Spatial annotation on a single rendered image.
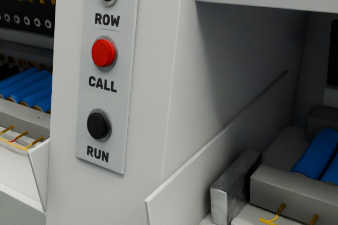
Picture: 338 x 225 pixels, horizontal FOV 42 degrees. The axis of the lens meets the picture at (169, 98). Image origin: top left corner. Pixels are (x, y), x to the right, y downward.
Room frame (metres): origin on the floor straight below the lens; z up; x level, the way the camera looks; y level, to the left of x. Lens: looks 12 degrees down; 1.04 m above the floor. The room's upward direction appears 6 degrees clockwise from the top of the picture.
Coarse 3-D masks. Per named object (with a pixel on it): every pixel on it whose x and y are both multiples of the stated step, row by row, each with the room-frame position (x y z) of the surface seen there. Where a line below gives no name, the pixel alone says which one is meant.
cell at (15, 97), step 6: (48, 78) 0.46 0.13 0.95; (36, 84) 0.45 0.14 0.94; (42, 84) 0.45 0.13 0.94; (48, 84) 0.46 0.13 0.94; (24, 90) 0.44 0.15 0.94; (30, 90) 0.44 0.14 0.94; (36, 90) 0.44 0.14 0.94; (12, 96) 0.43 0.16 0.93; (18, 96) 0.43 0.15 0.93; (24, 96) 0.43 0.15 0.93
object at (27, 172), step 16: (0, 32) 0.60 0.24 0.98; (16, 32) 0.58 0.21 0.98; (32, 32) 0.56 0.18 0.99; (48, 48) 0.55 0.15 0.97; (0, 64) 0.58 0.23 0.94; (0, 144) 0.38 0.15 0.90; (16, 144) 0.37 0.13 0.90; (48, 144) 0.28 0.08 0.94; (0, 160) 0.35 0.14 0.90; (16, 160) 0.35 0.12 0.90; (32, 160) 0.27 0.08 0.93; (48, 160) 0.28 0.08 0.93; (0, 176) 0.33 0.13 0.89; (16, 176) 0.33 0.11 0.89; (32, 176) 0.32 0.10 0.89; (0, 192) 0.31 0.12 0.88; (16, 192) 0.31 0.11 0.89; (32, 192) 0.30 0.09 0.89; (0, 208) 0.32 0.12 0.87; (16, 208) 0.30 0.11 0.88; (32, 208) 0.29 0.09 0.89; (0, 224) 0.33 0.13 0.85; (16, 224) 0.31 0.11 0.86; (32, 224) 0.30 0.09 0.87
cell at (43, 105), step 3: (51, 96) 0.42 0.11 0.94; (45, 99) 0.41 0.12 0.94; (48, 99) 0.41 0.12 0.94; (39, 102) 0.41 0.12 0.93; (42, 102) 0.41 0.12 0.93; (45, 102) 0.41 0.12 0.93; (48, 102) 0.41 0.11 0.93; (33, 105) 0.41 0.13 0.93; (36, 105) 0.41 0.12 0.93; (39, 105) 0.40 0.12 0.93; (42, 105) 0.40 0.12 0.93; (45, 105) 0.41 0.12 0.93; (48, 105) 0.41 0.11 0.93; (39, 108) 0.41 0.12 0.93; (42, 108) 0.40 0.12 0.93; (45, 108) 0.40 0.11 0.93; (42, 111) 0.40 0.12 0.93; (45, 111) 0.40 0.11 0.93
